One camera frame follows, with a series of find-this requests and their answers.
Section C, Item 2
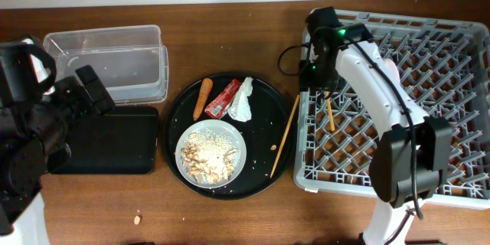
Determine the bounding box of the pink bowl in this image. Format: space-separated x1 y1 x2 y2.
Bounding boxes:
384 58 400 83

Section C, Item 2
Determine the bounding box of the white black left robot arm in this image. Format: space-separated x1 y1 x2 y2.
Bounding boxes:
1 34 115 244

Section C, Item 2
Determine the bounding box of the clear plastic bin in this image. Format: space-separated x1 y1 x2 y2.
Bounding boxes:
43 24 168 105

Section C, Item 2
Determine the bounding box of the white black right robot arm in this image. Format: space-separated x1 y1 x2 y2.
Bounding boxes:
306 22 452 244

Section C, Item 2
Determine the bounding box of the grey plate with food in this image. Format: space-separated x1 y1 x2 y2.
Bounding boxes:
175 119 247 189

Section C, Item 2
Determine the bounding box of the round black tray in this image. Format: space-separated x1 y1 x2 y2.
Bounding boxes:
162 73 296 200

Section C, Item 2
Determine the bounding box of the grey dishwasher rack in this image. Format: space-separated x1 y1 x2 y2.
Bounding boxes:
293 10 489 209

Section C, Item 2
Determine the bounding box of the red snack wrapper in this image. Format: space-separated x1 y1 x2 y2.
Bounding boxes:
204 79 241 119

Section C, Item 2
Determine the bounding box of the crumpled white tissue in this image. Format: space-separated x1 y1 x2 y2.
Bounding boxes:
227 77 253 123

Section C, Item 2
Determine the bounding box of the wooden chopstick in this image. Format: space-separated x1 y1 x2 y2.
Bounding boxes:
325 91 335 132
269 94 300 178

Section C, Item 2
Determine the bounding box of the orange carrot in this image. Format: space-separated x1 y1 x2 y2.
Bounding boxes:
192 78 213 121

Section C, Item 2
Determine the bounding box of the black rectangular bin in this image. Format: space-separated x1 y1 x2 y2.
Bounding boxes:
47 106 159 175

